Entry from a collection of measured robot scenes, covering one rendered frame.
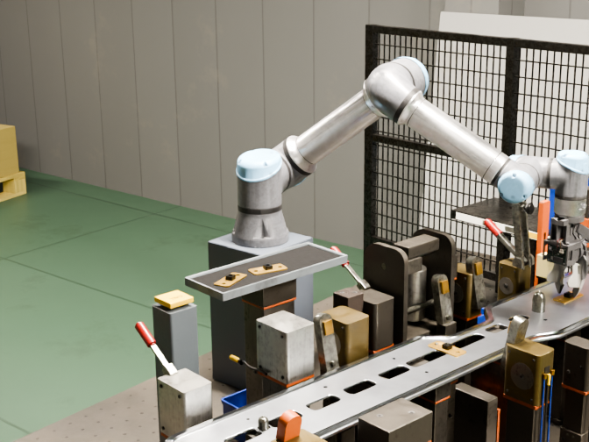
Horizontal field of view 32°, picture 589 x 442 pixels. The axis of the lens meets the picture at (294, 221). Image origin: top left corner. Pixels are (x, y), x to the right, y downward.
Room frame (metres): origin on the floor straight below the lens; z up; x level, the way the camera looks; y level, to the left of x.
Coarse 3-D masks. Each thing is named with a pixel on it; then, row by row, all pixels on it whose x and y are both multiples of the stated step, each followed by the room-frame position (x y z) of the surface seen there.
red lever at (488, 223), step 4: (488, 220) 2.56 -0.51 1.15; (484, 224) 2.57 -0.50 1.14; (488, 224) 2.56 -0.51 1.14; (492, 224) 2.55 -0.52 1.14; (488, 228) 2.55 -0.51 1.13; (492, 228) 2.55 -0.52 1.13; (496, 228) 2.54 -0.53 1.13; (492, 232) 2.55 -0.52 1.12; (496, 232) 2.53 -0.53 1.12; (500, 232) 2.54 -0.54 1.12; (496, 236) 2.53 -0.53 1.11; (500, 236) 2.53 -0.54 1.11; (504, 236) 2.53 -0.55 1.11; (500, 240) 2.53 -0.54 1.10; (504, 240) 2.52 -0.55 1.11; (508, 240) 2.52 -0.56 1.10; (504, 244) 2.52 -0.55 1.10; (508, 244) 2.51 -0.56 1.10; (512, 244) 2.51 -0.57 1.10; (508, 248) 2.51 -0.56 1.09; (512, 248) 2.50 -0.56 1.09; (512, 252) 2.50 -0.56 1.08; (524, 260) 2.47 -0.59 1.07
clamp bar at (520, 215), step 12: (516, 204) 2.48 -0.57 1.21; (528, 204) 2.47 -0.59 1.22; (516, 216) 2.48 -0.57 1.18; (516, 228) 2.48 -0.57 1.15; (528, 228) 2.49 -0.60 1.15; (516, 240) 2.48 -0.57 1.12; (528, 240) 2.49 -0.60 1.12; (516, 252) 2.47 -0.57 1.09; (528, 252) 2.48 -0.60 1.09; (528, 264) 2.48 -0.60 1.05
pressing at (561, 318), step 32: (544, 288) 2.44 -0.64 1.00; (544, 320) 2.23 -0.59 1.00; (576, 320) 2.22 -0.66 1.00; (384, 352) 2.05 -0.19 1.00; (416, 352) 2.05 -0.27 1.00; (480, 352) 2.05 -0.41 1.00; (320, 384) 1.90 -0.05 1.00; (352, 384) 1.90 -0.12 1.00; (384, 384) 1.89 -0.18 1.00; (416, 384) 1.89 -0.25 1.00; (224, 416) 1.76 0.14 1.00; (256, 416) 1.76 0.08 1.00; (320, 416) 1.76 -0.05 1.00; (352, 416) 1.76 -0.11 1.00
